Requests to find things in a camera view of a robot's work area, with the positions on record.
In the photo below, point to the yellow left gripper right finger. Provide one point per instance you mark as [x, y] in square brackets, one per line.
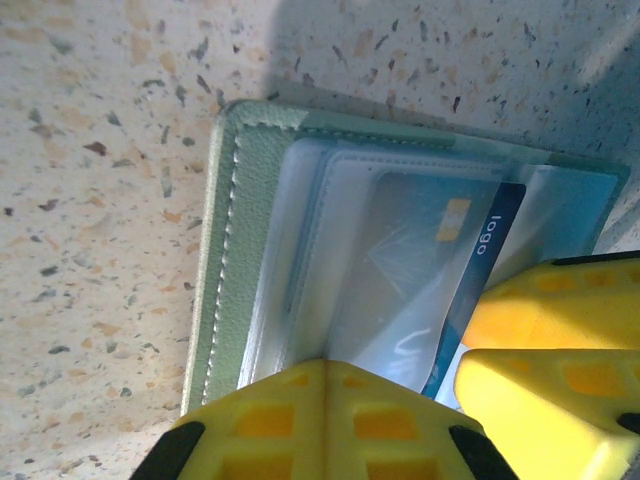
[390, 435]

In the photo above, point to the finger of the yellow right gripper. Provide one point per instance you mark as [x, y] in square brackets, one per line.
[555, 305]
[545, 415]

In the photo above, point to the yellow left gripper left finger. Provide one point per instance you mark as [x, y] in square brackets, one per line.
[265, 430]

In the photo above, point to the blue credit card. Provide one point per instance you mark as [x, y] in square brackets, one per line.
[500, 235]

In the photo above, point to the pale green card holder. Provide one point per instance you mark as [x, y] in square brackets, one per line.
[250, 225]

